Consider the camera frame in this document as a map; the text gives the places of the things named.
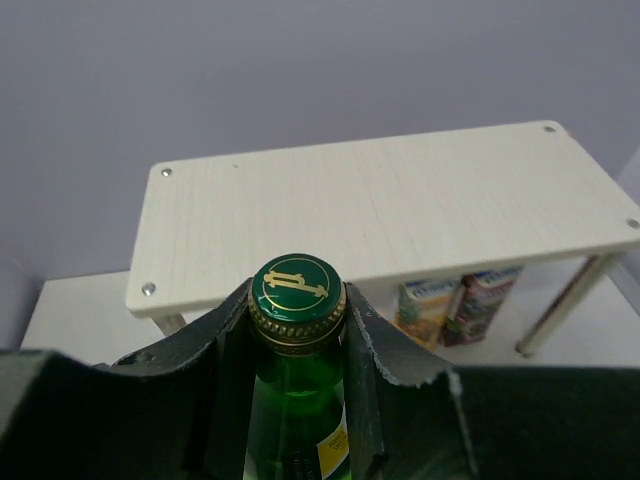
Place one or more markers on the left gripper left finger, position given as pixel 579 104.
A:
pixel 176 409

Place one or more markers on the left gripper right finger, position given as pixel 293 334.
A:
pixel 414 415

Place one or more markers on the green glass bottle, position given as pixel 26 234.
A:
pixel 298 427

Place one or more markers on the white two-tier shelf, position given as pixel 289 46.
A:
pixel 380 211

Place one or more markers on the yellow pineapple juice carton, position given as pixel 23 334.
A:
pixel 422 308

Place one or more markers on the purple grape juice carton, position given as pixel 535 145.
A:
pixel 477 302

